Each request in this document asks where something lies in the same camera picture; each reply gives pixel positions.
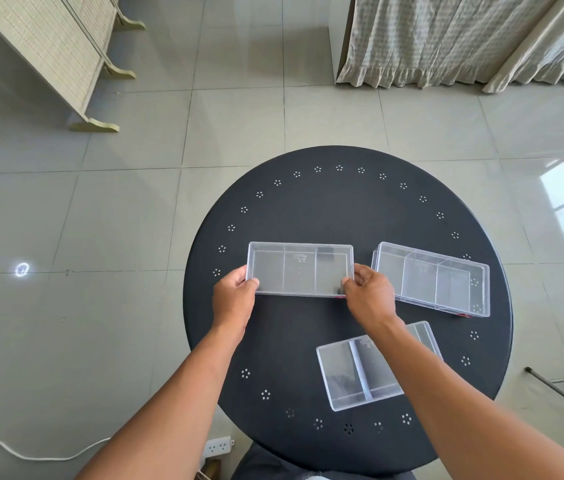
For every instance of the person's right hand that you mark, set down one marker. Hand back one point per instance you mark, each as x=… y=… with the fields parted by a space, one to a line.
x=374 y=302

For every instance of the person's left hand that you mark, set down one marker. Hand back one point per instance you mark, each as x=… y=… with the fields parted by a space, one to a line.
x=231 y=302

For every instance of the person's left thumb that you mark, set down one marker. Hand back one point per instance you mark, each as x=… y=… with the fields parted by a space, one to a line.
x=242 y=274

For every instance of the person's right thumb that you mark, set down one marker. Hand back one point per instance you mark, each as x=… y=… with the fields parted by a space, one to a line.
x=364 y=272

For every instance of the clear plastic compartment box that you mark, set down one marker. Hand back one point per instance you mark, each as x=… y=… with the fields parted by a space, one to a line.
x=344 y=374
x=427 y=279
x=299 y=268

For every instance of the person's right forearm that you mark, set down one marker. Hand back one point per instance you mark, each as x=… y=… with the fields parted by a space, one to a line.
x=462 y=404

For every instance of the person's left forearm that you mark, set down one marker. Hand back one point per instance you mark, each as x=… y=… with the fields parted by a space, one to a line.
x=172 y=409

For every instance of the white power strip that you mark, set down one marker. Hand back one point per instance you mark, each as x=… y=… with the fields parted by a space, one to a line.
x=217 y=446

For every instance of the white cabinet panel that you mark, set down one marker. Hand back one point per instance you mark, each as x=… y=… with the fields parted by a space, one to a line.
x=339 y=34

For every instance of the patterned ruffled curtain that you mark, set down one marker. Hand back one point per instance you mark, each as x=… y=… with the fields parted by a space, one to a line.
x=442 y=39

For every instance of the plain cream curtain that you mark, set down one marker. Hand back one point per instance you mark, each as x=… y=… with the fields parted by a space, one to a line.
x=557 y=49

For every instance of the beige woven folding screen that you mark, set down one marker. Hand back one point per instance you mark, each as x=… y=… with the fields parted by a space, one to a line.
x=47 y=39

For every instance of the grey metal rod frame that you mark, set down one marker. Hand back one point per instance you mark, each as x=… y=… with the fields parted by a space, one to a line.
x=562 y=392

